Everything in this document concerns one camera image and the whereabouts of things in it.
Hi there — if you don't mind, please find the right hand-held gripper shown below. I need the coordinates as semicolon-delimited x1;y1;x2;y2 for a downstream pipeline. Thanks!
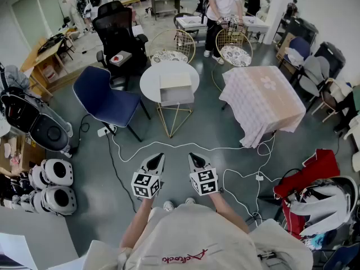
187;152;219;196

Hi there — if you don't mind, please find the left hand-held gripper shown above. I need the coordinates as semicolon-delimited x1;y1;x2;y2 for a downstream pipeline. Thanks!
131;152;165;199

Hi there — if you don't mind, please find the grey cardboard box tray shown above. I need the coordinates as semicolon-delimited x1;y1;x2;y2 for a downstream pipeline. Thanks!
159;84;195;107

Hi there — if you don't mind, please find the person's left forearm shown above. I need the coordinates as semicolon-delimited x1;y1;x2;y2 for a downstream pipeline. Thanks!
119;197;154;249

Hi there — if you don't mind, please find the person's right forearm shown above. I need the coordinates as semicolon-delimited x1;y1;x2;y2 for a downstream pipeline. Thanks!
208;192;250;235

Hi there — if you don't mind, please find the white power strip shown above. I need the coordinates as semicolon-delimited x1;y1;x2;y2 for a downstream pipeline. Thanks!
97;123;118;138

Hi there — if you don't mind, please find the person's beige shirt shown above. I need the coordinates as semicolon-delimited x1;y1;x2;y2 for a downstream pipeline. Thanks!
81;204;314;270

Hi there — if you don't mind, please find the blue shell chair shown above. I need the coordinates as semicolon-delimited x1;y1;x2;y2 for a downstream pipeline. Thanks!
72;65;151;143

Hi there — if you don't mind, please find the round white side table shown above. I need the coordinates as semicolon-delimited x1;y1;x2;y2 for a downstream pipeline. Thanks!
139;60;200;139

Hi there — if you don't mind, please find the pink checked tablecloth table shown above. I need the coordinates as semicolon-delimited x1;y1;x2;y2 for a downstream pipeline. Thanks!
218;65;307;149

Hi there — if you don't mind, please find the floral round seat cushion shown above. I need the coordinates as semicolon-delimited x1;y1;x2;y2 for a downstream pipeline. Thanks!
151;50;188;65
220;45;252;67

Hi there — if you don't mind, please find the grey flat box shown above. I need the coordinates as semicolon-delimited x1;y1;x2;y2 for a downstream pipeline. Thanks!
109;50;133;66

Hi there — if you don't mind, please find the black hard-shell backpack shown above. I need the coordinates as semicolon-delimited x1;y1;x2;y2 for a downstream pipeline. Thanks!
0;87;71;153

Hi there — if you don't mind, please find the red bag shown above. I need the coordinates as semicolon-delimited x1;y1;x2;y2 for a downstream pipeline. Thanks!
274;149;341;240

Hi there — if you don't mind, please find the brown cardboard box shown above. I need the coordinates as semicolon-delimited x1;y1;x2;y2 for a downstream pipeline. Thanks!
0;135;46;174

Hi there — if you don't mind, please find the white grey shell backpack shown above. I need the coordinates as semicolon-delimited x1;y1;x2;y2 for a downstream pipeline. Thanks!
292;175;359;237

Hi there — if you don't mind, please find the black mesh office chair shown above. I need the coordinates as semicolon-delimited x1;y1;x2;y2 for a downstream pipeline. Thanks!
92;0;149;91

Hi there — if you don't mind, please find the white work table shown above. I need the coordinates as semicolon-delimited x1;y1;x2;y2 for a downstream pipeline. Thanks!
175;15;209;43
241;15;270;43

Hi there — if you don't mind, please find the tall cardboard box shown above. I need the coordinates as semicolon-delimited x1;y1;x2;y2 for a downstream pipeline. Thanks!
275;32;296;65

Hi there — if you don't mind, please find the grey petal chair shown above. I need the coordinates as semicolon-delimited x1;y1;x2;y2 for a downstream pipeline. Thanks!
298;55;331;98

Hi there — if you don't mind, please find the wooden desk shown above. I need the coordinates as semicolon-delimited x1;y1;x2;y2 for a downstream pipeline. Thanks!
20;28;74;98

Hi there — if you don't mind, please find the dark blue padded chair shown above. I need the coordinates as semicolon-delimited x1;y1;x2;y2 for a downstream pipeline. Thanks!
283;37;312;67

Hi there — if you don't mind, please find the white plastic chair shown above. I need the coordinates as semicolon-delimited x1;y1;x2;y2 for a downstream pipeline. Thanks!
343;114;360;173

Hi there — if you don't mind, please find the grey metal table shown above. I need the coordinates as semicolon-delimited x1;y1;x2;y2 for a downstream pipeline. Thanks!
151;0;181;21

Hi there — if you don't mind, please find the white paper sheet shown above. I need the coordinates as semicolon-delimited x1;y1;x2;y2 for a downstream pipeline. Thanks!
0;233;39;270

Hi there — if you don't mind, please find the black bin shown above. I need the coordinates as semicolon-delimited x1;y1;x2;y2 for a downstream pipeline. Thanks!
313;42;347;73

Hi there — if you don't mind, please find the white power cable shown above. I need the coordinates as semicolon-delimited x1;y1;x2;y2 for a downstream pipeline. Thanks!
111;132;276;163

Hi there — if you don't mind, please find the white charger cable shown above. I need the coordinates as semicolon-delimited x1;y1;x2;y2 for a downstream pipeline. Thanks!
223;142;282;226

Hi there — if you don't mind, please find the black floor cable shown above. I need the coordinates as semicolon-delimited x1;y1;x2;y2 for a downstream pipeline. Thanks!
78;114;138;213

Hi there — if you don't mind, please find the gold wire chair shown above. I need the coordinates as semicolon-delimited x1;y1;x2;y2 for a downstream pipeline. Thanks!
148;29;196;66
211;26;254;92

